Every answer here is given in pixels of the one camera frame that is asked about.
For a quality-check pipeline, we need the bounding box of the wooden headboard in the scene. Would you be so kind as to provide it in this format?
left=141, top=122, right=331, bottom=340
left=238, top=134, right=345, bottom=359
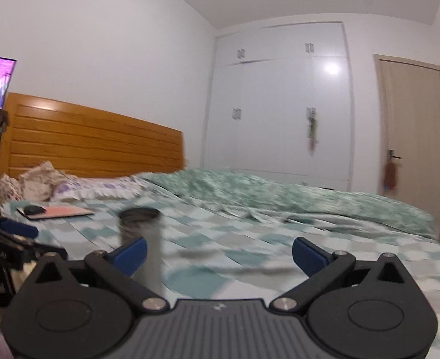
left=0, top=93, right=185, bottom=178

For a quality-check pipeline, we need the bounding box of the stainless steel cup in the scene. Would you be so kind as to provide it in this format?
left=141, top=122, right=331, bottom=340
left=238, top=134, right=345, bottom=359
left=115, top=207, right=164, bottom=295

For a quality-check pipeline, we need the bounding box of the green hanging ornament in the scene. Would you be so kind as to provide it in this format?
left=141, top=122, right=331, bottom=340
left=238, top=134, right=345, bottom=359
left=307, top=107, right=318, bottom=155

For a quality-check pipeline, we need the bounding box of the green floral quilt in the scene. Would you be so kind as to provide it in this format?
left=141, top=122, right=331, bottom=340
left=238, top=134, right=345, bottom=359
left=133, top=169, right=439, bottom=240

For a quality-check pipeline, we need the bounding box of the brown tassel on door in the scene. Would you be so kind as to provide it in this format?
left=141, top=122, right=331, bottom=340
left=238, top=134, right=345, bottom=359
left=382, top=149, right=401, bottom=195

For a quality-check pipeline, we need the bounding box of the crumpled beige cloth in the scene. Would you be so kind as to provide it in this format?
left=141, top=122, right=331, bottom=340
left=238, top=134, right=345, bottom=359
left=0, top=161, right=70, bottom=204

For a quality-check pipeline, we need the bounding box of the purple floral pillow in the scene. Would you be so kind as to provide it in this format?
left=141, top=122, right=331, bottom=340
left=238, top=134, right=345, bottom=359
left=50, top=177, right=147, bottom=202

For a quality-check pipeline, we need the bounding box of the beige door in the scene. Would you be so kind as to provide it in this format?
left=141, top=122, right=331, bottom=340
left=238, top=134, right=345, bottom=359
left=374, top=54, right=440, bottom=241

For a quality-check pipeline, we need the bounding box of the checkered green bed sheet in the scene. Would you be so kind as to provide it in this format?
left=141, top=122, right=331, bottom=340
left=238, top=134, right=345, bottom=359
left=2, top=188, right=440, bottom=356

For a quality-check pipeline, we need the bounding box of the white wardrobe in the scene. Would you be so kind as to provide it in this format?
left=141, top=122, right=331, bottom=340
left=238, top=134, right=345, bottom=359
left=202, top=22, right=353, bottom=191

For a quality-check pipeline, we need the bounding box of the black computer mouse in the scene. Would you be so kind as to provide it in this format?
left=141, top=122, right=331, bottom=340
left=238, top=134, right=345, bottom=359
left=22, top=205, right=46, bottom=216

